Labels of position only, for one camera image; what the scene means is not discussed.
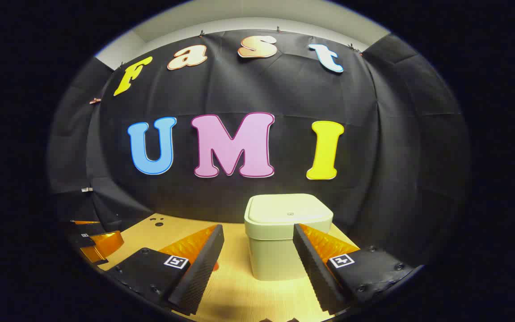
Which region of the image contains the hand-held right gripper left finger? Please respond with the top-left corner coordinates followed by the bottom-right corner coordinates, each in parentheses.
top-left (107, 225), bottom-right (225, 316)

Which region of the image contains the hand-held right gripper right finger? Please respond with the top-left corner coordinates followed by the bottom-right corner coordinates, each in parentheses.
top-left (292, 223), bottom-right (414, 316)

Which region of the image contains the green desktop garbage bin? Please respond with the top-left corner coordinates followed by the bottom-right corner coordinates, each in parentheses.
top-left (244, 193), bottom-right (334, 281)

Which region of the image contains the wooden desktop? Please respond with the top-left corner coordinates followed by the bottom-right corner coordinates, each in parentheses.
top-left (106, 213), bottom-right (361, 322)

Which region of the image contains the black backdrop cloth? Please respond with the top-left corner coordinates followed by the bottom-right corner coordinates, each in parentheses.
top-left (47, 29), bottom-right (470, 269)

